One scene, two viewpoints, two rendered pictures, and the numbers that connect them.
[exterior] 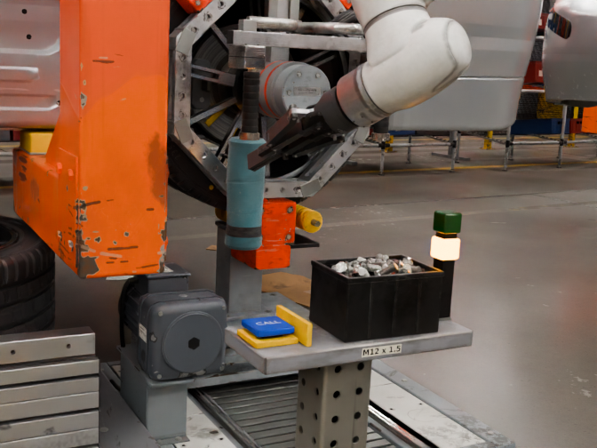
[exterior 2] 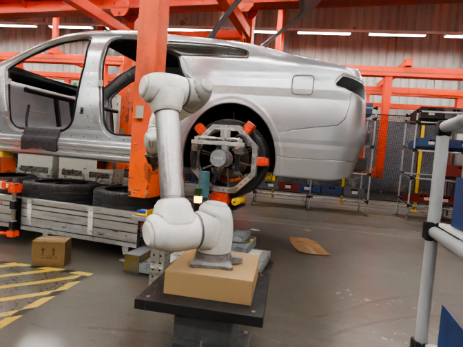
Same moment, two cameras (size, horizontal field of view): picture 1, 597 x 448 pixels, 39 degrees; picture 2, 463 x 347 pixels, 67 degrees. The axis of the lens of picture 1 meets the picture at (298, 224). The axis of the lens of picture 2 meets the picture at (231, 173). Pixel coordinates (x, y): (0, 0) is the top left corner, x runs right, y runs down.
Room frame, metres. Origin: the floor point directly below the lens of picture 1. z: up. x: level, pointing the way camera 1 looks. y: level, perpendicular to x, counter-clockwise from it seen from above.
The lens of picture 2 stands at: (0.16, -1.92, 0.88)
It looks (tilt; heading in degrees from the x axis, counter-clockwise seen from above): 3 degrees down; 44
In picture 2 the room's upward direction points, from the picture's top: 5 degrees clockwise
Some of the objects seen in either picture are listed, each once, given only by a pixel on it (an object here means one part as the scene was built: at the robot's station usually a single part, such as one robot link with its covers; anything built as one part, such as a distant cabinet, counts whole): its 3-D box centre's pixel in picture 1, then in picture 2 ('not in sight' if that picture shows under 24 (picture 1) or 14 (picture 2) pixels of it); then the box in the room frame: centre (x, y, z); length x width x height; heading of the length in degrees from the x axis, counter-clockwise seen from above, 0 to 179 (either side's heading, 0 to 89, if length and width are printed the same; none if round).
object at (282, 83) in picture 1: (287, 90); (222, 158); (2.09, 0.04, 0.85); 0.21 x 0.14 x 0.14; 28
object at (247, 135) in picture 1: (250, 103); (193, 159); (1.86, 0.12, 0.83); 0.04 x 0.04 x 0.16
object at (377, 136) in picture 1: (382, 107); (237, 163); (2.02, -0.18, 0.83); 0.04 x 0.04 x 0.16
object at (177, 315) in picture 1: (161, 341); not in sight; (1.93, 0.31, 0.26); 0.42 x 0.18 x 0.35; 28
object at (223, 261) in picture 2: not in sight; (217, 256); (1.24, -0.84, 0.43); 0.22 x 0.18 x 0.06; 132
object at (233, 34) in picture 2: not in sight; (187, 36); (3.54, 2.50, 2.67); 1.77 x 0.10 x 0.12; 118
